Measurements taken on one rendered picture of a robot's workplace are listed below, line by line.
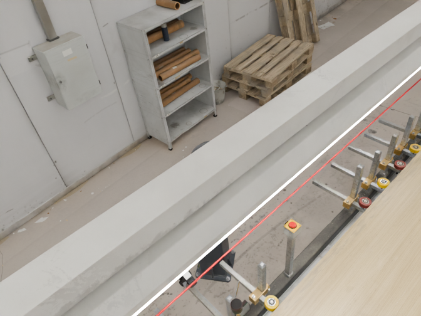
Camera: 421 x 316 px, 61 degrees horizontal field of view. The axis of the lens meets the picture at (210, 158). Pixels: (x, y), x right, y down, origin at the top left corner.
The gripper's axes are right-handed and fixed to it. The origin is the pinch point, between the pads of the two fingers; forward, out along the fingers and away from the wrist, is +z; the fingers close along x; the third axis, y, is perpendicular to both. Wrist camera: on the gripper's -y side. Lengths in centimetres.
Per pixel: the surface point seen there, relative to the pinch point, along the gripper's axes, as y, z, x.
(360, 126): 47, 82, -312
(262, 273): -37, -24, -28
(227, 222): -74, -152, 25
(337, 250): -54, -7, -79
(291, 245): -37, -23, -53
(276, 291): -37, 13, -40
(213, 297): 19, 83, -29
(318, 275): -55, -7, -57
